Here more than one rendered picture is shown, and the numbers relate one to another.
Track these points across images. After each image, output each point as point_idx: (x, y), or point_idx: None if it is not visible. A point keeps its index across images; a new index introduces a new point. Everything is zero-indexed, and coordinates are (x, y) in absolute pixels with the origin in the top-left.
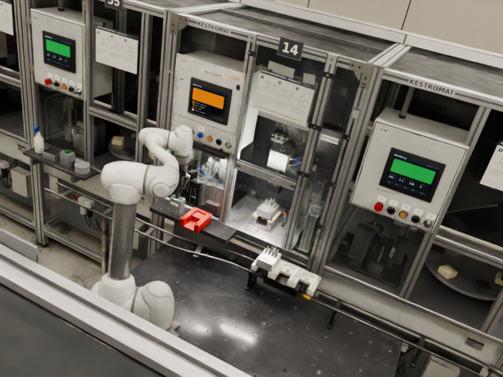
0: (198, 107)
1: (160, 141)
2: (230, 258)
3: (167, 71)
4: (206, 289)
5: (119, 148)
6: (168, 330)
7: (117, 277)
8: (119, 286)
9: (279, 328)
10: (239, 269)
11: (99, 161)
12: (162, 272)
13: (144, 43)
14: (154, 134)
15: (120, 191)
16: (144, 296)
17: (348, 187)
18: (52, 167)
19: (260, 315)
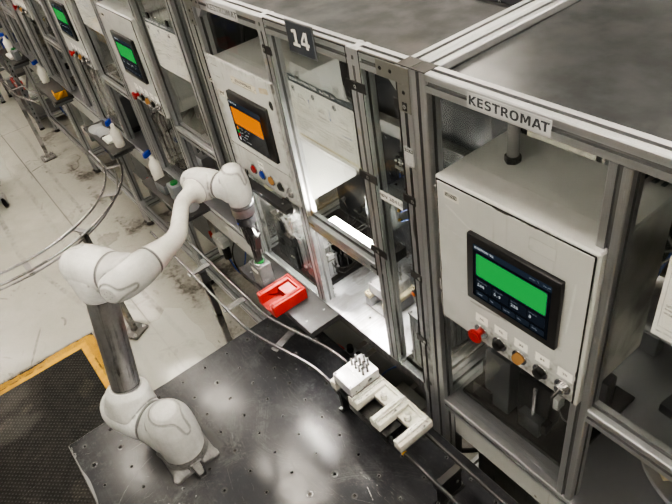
0: (244, 135)
1: (197, 191)
2: (362, 344)
3: (209, 80)
4: (283, 401)
5: None
6: (193, 464)
7: (115, 390)
8: (116, 403)
9: (354, 489)
10: None
11: None
12: (240, 364)
13: (180, 40)
14: (189, 180)
15: (76, 289)
16: (144, 420)
17: (439, 285)
18: (163, 202)
19: (337, 458)
